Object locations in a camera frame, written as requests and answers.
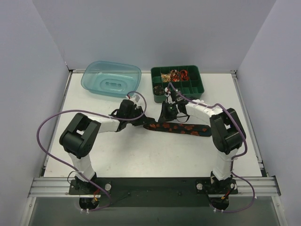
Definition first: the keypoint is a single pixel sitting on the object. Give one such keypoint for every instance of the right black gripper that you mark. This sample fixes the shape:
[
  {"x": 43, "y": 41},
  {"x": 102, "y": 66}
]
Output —
[{"x": 166, "y": 113}]

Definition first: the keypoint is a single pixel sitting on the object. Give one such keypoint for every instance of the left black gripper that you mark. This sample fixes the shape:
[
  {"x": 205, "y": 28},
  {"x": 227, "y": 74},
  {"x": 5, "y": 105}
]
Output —
[{"x": 140, "y": 117}]

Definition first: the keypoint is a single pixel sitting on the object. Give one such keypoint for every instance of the black orange floral necktie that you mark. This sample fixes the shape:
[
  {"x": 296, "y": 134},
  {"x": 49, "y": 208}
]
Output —
[{"x": 180, "y": 128}]

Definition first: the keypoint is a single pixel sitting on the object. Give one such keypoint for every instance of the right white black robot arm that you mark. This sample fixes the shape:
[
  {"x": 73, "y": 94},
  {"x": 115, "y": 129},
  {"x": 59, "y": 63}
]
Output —
[{"x": 227, "y": 132}]

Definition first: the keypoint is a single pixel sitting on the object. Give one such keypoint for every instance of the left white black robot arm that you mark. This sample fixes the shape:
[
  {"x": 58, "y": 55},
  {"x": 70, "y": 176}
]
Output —
[{"x": 79, "y": 136}]

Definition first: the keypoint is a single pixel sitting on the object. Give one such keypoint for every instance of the dark rolled tie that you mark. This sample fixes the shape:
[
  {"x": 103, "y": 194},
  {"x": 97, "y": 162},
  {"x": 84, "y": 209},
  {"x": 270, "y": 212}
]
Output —
[{"x": 158, "y": 90}]

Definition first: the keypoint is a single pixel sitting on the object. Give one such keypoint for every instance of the beige patterned rolled tie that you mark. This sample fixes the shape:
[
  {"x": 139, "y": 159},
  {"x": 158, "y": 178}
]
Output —
[{"x": 166, "y": 77}]

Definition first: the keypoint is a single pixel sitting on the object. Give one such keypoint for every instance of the green compartment organizer tray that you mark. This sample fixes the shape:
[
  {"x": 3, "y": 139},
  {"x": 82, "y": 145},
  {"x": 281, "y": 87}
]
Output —
[{"x": 193, "y": 88}]

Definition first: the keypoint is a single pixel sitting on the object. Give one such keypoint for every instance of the red black rolled tie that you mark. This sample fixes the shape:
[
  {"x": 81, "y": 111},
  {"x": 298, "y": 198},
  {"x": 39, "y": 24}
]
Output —
[{"x": 174, "y": 75}]

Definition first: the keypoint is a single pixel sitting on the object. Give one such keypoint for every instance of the orange red rolled tie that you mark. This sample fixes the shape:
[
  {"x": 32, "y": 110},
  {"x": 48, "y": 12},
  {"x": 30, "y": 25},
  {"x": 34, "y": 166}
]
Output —
[{"x": 184, "y": 75}]

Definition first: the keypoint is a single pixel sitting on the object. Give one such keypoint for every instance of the teal transparent plastic tub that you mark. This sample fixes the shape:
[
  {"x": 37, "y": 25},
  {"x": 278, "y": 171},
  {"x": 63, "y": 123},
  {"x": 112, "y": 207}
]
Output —
[{"x": 111, "y": 79}]

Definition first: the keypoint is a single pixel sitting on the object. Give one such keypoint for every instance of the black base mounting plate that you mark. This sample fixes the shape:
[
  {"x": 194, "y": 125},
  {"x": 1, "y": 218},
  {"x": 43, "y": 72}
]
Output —
[{"x": 149, "y": 199}]

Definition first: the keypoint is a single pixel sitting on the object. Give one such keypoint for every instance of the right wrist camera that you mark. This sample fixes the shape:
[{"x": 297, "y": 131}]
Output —
[{"x": 172, "y": 96}]

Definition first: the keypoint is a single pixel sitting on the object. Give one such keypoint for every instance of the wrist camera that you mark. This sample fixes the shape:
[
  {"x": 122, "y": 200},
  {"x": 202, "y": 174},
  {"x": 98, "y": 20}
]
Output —
[
  {"x": 172, "y": 96},
  {"x": 135, "y": 98}
]

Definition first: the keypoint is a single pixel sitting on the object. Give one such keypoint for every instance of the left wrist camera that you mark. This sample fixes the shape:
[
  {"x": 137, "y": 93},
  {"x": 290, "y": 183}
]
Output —
[{"x": 135, "y": 98}]

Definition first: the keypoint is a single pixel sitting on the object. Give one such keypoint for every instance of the aluminium extrusion rail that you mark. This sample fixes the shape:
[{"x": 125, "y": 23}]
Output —
[{"x": 63, "y": 187}]

